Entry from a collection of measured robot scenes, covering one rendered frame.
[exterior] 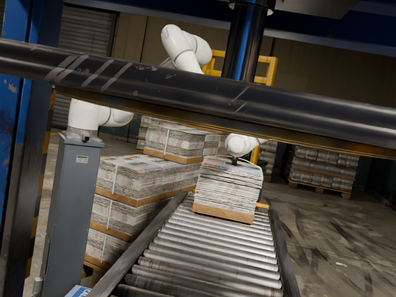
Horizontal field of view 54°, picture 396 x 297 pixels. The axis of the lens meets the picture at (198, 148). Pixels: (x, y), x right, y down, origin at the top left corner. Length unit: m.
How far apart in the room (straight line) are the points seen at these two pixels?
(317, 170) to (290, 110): 7.67
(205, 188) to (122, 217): 0.86
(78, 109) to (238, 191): 0.90
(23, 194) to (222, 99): 0.73
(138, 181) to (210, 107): 2.23
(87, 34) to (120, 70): 10.06
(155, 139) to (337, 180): 5.46
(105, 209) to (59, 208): 0.51
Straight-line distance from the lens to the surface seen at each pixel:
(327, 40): 0.75
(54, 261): 2.25
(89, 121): 2.07
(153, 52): 9.71
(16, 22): 0.86
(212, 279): 1.23
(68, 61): 0.19
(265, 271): 1.36
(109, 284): 1.09
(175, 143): 2.90
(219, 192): 1.79
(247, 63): 0.43
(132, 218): 2.47
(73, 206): 2.15
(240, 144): 1.54
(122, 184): 2.47
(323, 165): 7.85
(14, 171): 0.85
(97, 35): 10.14
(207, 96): 0.18
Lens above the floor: 1.30
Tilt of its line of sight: 7 degrees down
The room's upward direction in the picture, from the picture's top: 11 degrees clockwise
